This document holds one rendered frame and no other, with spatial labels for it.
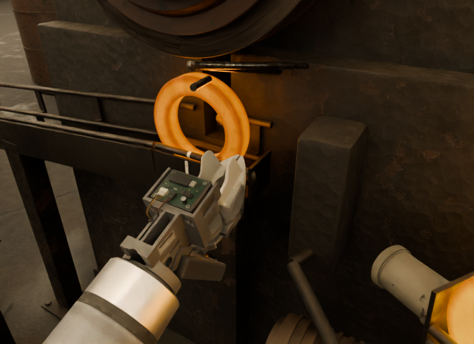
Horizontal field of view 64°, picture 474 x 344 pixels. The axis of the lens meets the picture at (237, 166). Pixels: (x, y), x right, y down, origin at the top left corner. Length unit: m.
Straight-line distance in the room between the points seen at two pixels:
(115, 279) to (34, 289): 1.15
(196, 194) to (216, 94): 0.23
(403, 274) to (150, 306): 0.29
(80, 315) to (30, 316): 1.07
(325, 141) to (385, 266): 0.18
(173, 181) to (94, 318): 0.16
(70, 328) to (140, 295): 0.06
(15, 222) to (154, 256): 1.52
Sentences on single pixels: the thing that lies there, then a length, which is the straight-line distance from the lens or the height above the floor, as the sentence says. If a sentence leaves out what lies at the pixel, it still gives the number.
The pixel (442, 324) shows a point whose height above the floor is 0.67.
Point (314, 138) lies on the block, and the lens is 0.53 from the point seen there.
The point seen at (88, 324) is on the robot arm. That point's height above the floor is 0.73.
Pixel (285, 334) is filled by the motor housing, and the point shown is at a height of 0.53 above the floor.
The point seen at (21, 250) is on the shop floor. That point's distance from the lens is 1.73.
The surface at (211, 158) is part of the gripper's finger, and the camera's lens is 0.51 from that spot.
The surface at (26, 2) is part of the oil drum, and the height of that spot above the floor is 0.65.
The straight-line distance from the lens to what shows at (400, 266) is 0.52.
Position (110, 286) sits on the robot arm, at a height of 0.74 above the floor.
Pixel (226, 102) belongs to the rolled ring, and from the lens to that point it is 0.61.
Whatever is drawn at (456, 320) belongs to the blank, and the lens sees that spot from 0.49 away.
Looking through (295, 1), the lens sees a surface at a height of 0.97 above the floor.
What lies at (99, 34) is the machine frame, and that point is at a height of 0.87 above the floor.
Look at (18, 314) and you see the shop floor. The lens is 1.49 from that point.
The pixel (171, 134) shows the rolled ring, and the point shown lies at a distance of 0.71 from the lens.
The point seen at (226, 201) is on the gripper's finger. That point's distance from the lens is 0.49.
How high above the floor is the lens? 1.03
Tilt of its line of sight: 30 degrees down
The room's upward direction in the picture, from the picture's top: straight up
